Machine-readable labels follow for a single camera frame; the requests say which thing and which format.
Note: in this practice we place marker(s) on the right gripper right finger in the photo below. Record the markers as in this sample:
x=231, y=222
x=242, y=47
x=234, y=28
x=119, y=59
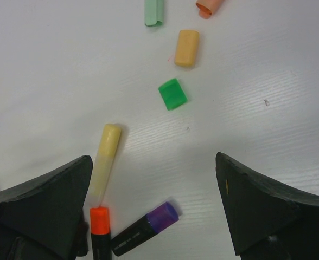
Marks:
x=266, y=218

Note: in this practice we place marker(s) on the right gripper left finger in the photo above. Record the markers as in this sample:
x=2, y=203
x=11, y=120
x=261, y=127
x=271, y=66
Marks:
x=43, y=218

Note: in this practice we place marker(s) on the orange cap black highlighter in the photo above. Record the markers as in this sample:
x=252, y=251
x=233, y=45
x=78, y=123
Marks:
x=100, y=233

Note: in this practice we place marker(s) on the yellow pastel highlighter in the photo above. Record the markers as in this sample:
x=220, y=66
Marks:
x=103, y=164

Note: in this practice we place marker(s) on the green highlighter cap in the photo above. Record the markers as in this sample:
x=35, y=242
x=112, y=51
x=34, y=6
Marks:
x=172, y=94

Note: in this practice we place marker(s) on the yellow-orange pastel cap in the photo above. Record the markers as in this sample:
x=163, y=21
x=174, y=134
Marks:
x=187, y=47

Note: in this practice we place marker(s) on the coral pastel highlighter cap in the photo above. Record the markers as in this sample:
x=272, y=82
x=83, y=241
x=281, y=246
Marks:
x=208, y=7

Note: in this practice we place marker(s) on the purple cap black highlighter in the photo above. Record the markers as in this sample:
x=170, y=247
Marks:
x=148, y=226

